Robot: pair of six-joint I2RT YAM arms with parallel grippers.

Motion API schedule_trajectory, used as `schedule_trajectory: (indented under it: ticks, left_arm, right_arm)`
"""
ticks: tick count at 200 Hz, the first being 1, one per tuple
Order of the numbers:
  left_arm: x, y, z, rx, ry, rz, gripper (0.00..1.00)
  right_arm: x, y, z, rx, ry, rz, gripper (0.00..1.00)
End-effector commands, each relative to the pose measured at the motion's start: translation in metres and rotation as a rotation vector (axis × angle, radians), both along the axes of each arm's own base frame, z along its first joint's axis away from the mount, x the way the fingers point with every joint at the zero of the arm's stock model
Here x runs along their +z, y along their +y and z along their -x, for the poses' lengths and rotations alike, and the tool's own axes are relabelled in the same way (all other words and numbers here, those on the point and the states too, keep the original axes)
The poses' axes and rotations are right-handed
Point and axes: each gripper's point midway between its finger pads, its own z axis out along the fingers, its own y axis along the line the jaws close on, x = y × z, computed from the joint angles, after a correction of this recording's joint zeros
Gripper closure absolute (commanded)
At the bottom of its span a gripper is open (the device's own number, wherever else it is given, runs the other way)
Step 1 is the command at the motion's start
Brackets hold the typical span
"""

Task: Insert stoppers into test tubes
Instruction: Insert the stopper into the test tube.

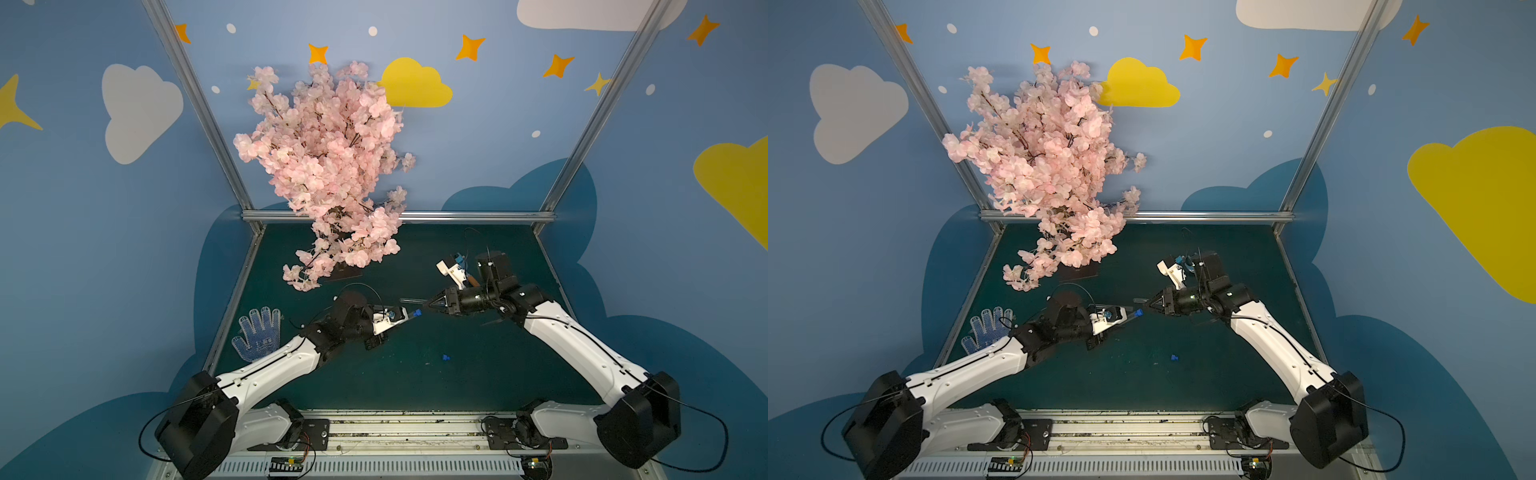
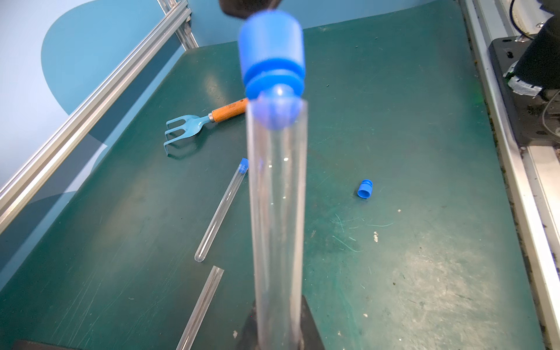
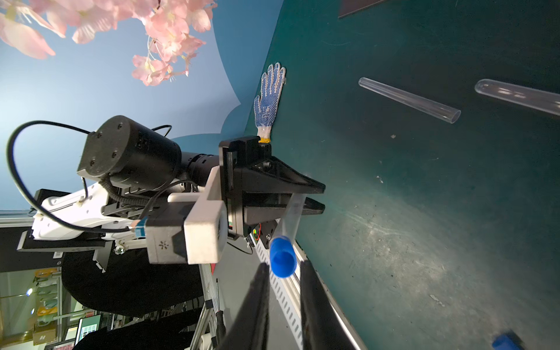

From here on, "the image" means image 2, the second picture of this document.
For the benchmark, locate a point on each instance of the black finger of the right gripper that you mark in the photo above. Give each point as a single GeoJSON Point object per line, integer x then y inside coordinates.
{"type": "Point", "coordinates": [243, 9]}

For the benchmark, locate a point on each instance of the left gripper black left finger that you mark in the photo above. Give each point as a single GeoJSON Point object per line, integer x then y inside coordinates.
{"type": "Point", "coordinates": [248, 339]}

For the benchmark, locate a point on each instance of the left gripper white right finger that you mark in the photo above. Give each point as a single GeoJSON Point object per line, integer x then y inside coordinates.
{"type": "Point", "coordinates": [310, 338]}

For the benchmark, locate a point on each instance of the blue stopper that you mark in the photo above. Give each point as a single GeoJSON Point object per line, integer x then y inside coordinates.
{"type": "Point", "coordinates": [365, 189]}
{"type": "Point", "coordinates": [243, 166]}
{"type": "Point", "coordinates": [272, 57]}

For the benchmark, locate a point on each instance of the clear test tube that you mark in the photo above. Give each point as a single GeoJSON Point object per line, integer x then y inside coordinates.
{"type": "Point", "coordinates": [219, 215]}
{"type": "Point", "coordinates": [201, 308]}

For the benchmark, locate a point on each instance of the clear test tube diagonal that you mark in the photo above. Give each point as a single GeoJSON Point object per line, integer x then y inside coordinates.
{"type": "Point", "coordinates": [277, 137]}

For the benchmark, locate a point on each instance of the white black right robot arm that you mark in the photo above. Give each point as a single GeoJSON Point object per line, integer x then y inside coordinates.
{"type": "Point", "coordinates": [538, 67]}

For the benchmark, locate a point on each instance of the blue toy garden fork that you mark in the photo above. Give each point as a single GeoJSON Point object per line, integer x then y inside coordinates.
{"type": "Point", "coordinates": [188, 126]}

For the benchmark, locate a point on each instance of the aluminium front rail base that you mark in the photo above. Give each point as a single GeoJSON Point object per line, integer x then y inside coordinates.
{"type": "Point", "coordinates": [532, 172]}

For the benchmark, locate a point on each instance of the aluminium frame rail back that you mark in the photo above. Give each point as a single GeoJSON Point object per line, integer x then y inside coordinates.
{"type": "Point", "coordinates": [23, 186]}

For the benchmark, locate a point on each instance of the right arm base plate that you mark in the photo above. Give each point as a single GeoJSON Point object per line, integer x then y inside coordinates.
{"type": "Point", "coordinates": [524, 112]}

